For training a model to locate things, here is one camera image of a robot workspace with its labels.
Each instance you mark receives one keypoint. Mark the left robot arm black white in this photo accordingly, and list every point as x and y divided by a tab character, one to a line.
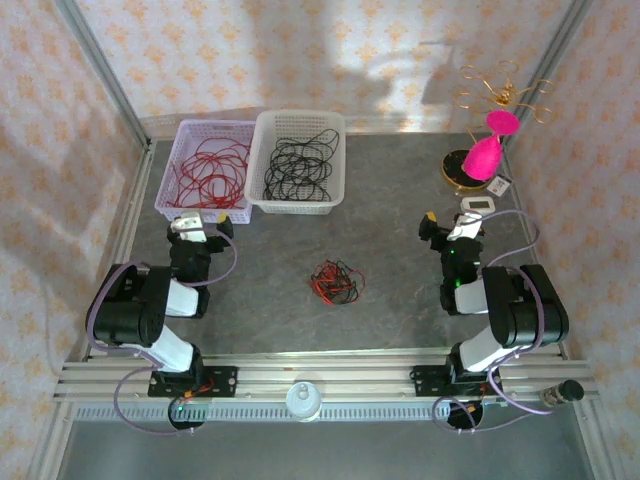
130	310

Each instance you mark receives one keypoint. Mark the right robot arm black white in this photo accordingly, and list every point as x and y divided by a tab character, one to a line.
525	310

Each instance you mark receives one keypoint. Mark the small white digital timer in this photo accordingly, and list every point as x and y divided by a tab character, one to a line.
477	204

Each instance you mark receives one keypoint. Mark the lavender perforated plastic basket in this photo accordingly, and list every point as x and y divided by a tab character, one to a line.
167	207

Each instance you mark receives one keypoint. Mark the white perforated plastic basket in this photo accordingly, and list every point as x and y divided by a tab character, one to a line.
295	207

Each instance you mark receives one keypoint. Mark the small white printed tag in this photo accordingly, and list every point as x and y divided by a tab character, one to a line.
498	186

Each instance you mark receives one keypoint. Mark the pink fuzzy hourglass ornament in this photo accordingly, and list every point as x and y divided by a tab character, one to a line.
482	157

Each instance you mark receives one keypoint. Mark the black cylinder with metal end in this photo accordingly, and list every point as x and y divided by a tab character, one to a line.
570	390

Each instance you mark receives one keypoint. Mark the white round knob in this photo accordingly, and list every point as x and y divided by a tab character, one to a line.
302	400

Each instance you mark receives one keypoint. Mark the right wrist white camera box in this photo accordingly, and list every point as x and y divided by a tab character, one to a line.
466	227

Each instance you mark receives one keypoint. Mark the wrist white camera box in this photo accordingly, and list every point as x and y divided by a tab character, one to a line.
466	227
187	223

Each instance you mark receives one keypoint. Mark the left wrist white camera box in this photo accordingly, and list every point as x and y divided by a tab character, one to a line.
187	223

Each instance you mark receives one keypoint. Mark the aluminium floor rail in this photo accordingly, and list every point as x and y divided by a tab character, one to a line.
127	225

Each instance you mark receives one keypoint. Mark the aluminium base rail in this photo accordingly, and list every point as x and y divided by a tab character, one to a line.
325	372

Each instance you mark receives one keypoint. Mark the aluminium frame post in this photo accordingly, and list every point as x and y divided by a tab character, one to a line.
560	55
100	65

